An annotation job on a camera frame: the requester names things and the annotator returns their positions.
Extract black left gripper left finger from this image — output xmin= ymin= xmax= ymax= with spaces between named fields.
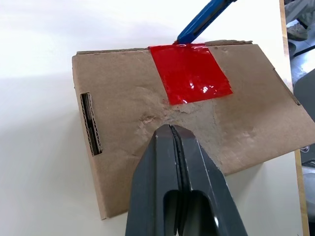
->
xmin=125 ymin=124 xmax=183 ymax=236

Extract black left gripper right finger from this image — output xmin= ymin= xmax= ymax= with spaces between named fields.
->
xmin=171 ymin=125 xmax=249 ymax=236

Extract brown cardboard box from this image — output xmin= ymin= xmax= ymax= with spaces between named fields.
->
xmin=71 ymin=40 xmax=315 ymax=221

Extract red tape patch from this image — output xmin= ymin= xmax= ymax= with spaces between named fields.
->
xmin=149 ymin=43 xmax=233 ymax=106

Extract black chair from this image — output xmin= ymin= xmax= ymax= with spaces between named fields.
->
xmin=292 ymin=68 xmax=315 ymax=148

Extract grey bystander shoe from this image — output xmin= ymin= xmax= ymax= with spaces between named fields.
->
xmin=286 ymin=20 xmax=309 ymax=42

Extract bystander leg grey trousers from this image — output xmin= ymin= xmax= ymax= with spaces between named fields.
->
xmin=284 ymin=0 xmax=315 ymax=28

